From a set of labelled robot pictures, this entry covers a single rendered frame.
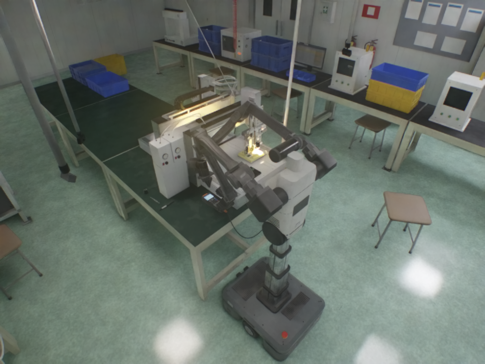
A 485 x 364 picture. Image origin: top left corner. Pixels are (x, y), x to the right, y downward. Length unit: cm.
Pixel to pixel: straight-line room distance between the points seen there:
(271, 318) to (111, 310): 133
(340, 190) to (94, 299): 286
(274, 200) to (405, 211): 187
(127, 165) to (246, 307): 162
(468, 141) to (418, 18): 246
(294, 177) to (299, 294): 123
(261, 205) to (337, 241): 193
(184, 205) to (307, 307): 120
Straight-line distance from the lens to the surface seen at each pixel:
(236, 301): 230
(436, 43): 560
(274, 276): 197
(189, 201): 228
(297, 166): 135
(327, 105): 522
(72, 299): 297
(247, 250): 269
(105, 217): 351
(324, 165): 153
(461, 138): 391
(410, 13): 567
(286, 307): 229
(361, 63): 432
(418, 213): 300
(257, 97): 237
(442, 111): 407
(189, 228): 209
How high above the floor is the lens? 228
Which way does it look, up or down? 39 degrees down
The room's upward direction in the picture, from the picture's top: straight up
